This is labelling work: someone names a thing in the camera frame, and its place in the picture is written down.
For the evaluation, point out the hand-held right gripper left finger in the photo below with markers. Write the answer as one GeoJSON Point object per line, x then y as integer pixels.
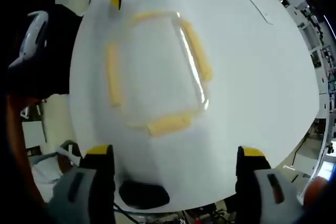
{"type": "Point", "coordinates": [84, 195]}

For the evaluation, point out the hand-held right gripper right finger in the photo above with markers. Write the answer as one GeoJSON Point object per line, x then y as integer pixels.
{"type": "Point", "coordinates": [262, 197]}

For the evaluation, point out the clear storage box yellow latches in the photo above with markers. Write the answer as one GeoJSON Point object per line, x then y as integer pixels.
{"type": "Point", "coordinates": [152, 72]}

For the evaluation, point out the person's right hand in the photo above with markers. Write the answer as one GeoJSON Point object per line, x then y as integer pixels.
{"type": "Point", "coordinates": [316, 192]}

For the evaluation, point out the white office chair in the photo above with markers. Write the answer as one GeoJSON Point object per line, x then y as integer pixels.
{"type": "Point", "coordinates": [47, 166]}

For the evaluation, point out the black oval pad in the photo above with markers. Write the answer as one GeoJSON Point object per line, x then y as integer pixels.
{"type": "Point", "coordinates": [144, 193]}

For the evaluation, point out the operator in black shirt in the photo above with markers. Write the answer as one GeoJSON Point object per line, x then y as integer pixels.
{"type": "Point", "coordinates": [60, 64]}

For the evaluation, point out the white chest-worn device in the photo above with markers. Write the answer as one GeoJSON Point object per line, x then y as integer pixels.
{"type": "Point", "coordinates": [34, 37]}

